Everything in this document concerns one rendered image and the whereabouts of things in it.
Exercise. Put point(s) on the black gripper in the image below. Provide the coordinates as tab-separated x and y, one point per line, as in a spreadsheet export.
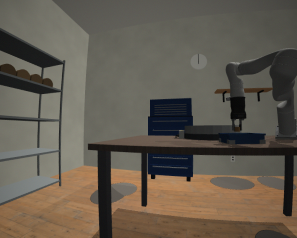
237	104

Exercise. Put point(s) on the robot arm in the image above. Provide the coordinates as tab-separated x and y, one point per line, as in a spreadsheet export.
283	72

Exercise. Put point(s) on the blue crate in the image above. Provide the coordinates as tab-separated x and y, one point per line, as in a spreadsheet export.
242	138

